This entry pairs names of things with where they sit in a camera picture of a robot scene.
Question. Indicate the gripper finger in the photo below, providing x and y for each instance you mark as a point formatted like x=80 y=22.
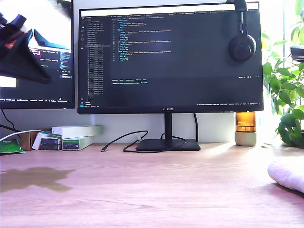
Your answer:
x=21 y=64

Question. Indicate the white pastel striped tea towel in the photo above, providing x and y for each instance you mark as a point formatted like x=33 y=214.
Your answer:
x=289 y=173

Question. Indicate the black monitor with terminal windows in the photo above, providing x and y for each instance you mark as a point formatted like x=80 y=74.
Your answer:
x=47 y=90

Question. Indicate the brown cardboard box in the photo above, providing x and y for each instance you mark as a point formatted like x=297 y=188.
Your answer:
x=27 y=142

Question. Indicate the green snack bag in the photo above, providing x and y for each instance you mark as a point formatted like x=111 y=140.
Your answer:
x=9 y=147

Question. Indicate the long white flat box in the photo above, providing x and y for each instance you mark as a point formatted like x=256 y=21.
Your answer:
x=76 y=131

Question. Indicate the green and white box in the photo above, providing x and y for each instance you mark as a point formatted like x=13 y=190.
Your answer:
x=71 y=143

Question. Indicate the black Huawei monitor on stand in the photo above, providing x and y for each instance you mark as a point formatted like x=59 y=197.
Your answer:
x=178 y=71

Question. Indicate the black over-ear headphones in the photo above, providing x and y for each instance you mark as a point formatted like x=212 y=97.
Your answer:
x=242 y=47

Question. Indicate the amber glass jar grey base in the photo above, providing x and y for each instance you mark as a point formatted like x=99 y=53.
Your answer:
x=244 y=123

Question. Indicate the green potted leafy plant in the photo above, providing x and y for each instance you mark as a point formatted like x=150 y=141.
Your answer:
x=285 y=85

